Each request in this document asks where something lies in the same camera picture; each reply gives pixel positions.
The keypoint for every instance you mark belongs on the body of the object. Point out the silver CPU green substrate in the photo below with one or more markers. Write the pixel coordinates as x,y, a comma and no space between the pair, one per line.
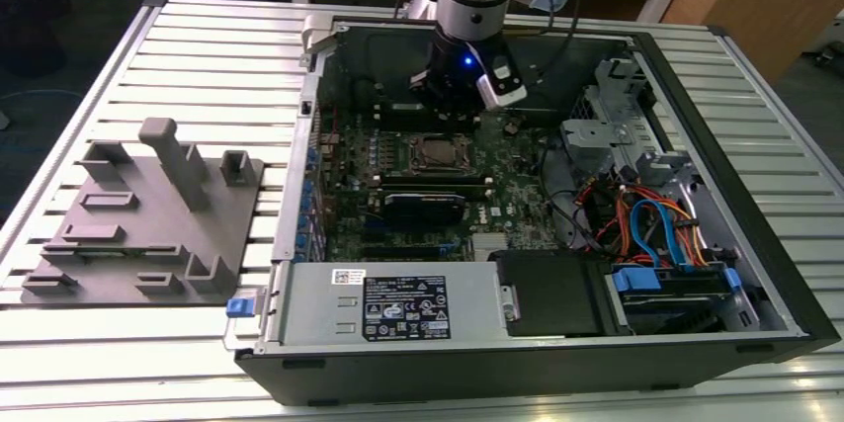
435,151

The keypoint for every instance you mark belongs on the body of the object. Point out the CPU socket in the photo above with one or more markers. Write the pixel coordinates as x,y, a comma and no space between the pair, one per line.
408,171

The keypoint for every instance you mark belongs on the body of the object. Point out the green motherboard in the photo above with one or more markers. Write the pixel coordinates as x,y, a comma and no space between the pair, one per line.
520,194

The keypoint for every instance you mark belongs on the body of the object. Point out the silver drive cage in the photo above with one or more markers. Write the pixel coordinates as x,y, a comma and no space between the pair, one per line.
593,138

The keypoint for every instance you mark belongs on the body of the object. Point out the black graphics card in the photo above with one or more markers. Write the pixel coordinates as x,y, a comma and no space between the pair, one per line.
421,212

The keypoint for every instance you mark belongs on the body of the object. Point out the silver chipset heatsink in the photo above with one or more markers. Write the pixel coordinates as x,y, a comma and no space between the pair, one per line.
491,241

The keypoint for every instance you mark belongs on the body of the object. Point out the black plastic shroud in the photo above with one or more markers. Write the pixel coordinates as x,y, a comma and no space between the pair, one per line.
553,293

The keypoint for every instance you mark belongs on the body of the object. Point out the silver power supply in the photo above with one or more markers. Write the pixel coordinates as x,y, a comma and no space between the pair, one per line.
316,293

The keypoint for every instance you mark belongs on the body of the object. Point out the hard disk in blue carrier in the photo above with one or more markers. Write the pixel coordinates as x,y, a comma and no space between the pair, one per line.
636,281

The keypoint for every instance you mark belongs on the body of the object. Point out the grey parts rack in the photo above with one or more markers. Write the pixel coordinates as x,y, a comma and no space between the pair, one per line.
152,224

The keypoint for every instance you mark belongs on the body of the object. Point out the blue case latch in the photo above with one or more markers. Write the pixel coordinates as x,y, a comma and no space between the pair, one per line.
239,308

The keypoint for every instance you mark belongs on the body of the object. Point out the black PC case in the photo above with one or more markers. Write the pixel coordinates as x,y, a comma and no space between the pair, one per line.
461,372

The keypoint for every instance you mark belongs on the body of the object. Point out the blue plastic clip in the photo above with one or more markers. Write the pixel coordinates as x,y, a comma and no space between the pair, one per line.
732,278

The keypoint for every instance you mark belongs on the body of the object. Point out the black office chair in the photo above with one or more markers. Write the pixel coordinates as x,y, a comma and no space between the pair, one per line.
33,22

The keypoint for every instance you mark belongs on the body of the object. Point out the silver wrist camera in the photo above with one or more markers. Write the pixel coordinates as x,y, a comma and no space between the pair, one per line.
504,93

